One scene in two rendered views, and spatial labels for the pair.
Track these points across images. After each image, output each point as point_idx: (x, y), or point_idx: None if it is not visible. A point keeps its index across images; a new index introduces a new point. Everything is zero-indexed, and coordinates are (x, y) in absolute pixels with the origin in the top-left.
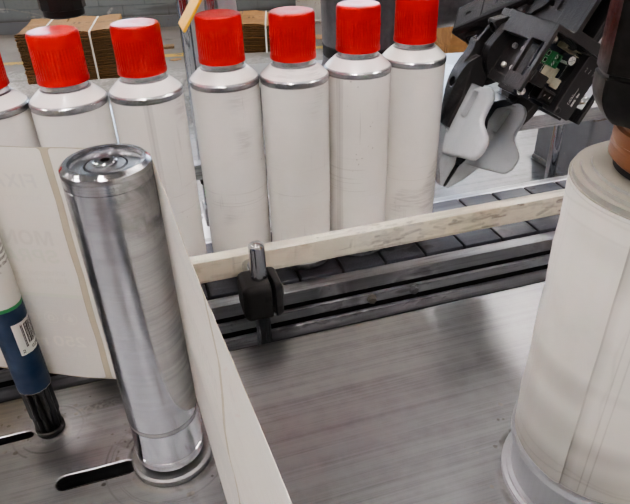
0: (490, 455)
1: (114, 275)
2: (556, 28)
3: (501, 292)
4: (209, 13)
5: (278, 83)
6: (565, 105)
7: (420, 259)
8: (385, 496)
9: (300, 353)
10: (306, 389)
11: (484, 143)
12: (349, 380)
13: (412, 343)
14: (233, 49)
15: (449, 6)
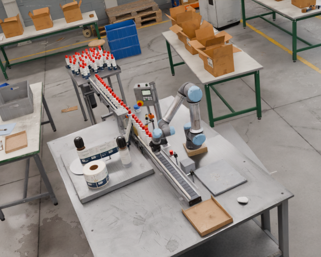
0: None
1: None
2: (149, 143)
3: (146, 160)
4: (145, 127)
5: (145, 134)
6: (151, 150)
7: (151, 155)
8: None
9: (137, 152)
10: (134, 153)
11: None
12: (135, 154)
13: (139, 156)
14: (145, 130)
15: (189, 138)
